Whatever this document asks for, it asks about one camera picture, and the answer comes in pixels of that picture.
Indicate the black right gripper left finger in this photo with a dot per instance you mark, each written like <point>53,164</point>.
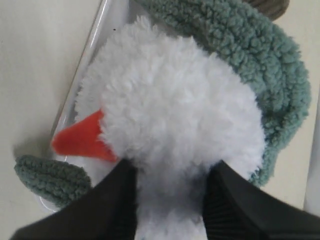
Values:
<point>107,212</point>

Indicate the white plastic tray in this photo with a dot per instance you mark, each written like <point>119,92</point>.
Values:
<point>118,17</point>

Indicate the white plush snowman toy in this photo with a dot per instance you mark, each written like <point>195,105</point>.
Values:
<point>174,111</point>

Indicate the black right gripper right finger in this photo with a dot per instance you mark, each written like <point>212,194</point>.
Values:
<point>235,209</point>

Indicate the green fuzzy scarf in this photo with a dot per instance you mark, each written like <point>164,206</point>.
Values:
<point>242,33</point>

